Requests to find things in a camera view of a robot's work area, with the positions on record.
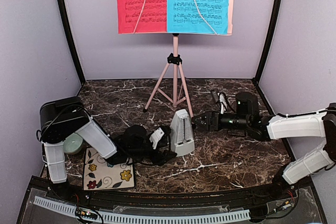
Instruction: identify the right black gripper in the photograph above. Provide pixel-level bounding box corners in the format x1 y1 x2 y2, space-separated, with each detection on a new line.
192 110 250 132

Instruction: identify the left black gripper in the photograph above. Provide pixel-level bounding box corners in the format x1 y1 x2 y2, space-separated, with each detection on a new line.
128 141 177 165

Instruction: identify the white metronome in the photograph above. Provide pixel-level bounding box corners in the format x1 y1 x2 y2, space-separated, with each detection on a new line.
170 109 195 157

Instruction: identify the pink music stand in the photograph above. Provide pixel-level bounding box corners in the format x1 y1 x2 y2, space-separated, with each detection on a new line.
114 0 236 119

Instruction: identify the blue sheet music paper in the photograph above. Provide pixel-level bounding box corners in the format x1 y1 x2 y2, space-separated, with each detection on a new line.
167 0 234 35

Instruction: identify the red sheet music paper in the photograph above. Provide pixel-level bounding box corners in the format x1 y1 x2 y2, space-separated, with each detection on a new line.
117 0 167 34

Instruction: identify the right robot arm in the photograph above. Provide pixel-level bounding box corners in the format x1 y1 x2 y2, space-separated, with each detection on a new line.
192 90 335 200

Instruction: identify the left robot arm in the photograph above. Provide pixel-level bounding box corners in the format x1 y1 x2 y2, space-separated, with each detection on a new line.
36 97 177 201

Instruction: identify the floral square plate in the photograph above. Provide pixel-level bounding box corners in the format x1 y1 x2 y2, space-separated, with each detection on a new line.
82 147 135 191

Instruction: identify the pale green bowl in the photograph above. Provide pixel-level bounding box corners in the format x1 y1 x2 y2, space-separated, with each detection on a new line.
63 133 83 155

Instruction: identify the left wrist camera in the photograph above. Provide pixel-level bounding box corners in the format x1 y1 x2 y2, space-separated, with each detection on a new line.
149 125 171 150

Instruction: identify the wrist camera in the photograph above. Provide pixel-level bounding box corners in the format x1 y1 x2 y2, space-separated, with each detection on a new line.
149 125 171 150
210 89 235 114

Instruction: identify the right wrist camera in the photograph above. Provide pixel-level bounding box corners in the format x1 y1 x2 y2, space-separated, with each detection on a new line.
210 89 235 114

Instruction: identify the grey slotted cable duct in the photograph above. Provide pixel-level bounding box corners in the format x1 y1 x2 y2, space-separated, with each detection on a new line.
33 196 250 223

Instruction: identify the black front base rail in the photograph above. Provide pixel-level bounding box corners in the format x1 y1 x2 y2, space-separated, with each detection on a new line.
17 177 327 223

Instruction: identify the right black frame post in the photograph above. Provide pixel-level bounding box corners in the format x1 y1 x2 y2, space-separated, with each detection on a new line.
253 0 281 85

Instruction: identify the black frame post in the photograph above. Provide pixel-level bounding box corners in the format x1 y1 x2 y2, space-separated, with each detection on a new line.
253 0 281 85
57 0 86 85

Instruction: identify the left black frame post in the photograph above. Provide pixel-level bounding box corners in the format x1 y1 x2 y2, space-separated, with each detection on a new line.
57 0 86 85

